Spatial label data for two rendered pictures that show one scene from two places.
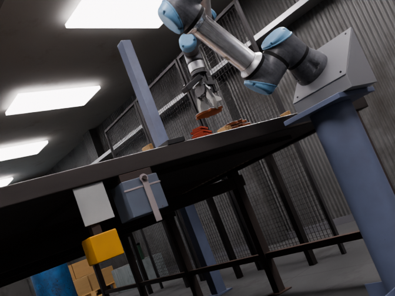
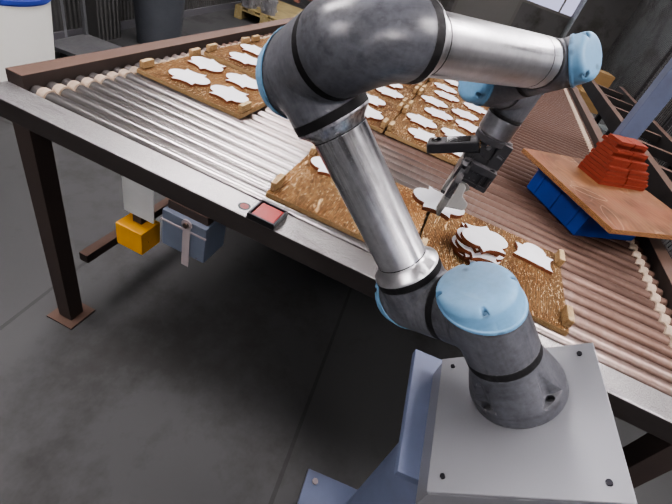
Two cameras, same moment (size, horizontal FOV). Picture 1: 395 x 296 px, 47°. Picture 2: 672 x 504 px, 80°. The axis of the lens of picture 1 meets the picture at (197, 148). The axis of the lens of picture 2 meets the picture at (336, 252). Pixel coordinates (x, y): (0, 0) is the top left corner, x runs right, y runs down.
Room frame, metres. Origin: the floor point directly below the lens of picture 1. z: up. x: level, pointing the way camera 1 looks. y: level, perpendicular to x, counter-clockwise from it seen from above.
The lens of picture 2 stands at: (1.20, -0.61, 1.52)
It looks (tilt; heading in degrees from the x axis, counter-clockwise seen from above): 39 degrees down; 45
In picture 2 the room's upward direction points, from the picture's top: 21 degrees clockwise
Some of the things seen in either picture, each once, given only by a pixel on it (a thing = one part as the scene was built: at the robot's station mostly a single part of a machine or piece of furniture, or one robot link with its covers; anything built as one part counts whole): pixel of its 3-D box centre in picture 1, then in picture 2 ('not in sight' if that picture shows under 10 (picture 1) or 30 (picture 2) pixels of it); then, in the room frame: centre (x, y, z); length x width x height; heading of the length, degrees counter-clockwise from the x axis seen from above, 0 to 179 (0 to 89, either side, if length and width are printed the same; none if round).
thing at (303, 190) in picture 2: not in sight; (356, 197); (1.91, 0.11, 0.93); 0.41 x 0.35 x 0.02; 128
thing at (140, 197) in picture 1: (140, 198); (193, 230); (1.49, 0.24, 0.77); 0.14 x 0.11 x 0.18; 127
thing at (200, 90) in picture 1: (204, 83); (480, 159); (2.00, -0.13, 1.20); 0.09 x 0.08 x 0.12; 129
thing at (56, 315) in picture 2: not in sight; (54, 235); (1.17, 0.68, 0.43); 0.12 x 0.12 x 0.85; 37
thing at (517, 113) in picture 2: (191, 52); (520, 91); (2.00, -0.14, 1.36); 0.09 x 0.08 x 0.11; 176
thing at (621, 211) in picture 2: not in sight; (610, 193); (2.89, -0.15, 1.03); 0.50 x 0.50 x 0.02; 72
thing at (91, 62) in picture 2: not in sight; (306, 24); (2.76, 2.00, 0.90); 4.04 x 0.06 x 0.10; 37
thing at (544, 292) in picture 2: not in sight; (491, 258); (2.17, -0.22, 0.93); 0.41 x 0.35 x 0.02; 127
